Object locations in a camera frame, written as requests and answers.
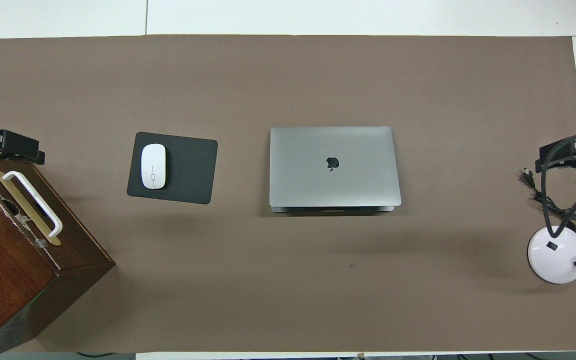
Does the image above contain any silver grey laptop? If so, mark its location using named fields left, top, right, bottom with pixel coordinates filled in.
left=269, top=126, right=402, bottom=215

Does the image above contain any white box handle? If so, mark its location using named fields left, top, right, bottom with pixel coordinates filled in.
left=2, top=171, right=63, bottom=238

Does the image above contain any dark wooden box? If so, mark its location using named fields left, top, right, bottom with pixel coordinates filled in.
left=0, top=159, right=116, bottom=360

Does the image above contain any brown table mat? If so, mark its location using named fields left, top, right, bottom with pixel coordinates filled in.
left=0, top=34, right=576, bottom=354

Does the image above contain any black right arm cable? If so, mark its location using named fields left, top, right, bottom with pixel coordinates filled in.
left=540, top=129, right=576, bottom=239

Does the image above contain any black mouse pad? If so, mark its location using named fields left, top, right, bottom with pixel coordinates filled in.
left=126, top=131, right=219, bottom=205

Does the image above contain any black lamp power cord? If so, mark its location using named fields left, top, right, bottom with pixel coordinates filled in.
left=519, top=168, right=576, bottom=236

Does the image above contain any gold metal plate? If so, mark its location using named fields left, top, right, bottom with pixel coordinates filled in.
left=0, top=170, right=62, bottom=247

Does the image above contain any white desk lamp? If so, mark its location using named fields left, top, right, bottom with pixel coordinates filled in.
left=527, top=182, right=576, bottom=285

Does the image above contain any white computer mouse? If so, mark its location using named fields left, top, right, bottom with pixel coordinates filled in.
left=141, top=143, right=167, bottom=190

